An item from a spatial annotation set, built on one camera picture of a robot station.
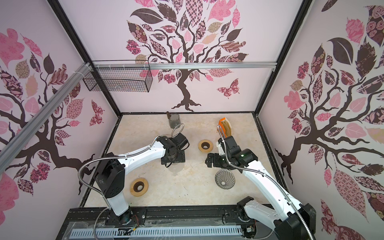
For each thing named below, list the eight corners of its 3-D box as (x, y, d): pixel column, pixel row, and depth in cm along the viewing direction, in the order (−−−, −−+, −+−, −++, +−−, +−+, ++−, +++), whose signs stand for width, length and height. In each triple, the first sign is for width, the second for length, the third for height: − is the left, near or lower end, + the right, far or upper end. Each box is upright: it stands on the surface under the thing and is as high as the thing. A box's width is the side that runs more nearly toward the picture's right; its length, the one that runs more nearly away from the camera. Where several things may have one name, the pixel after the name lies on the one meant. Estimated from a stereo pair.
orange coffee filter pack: (223, 140, 106) (226, 131, 98) (216, 128, 113) (217, 119, 105) (231, 136, 108) (234, 127, 100) (223, 126, 115) (225, 116, 107)
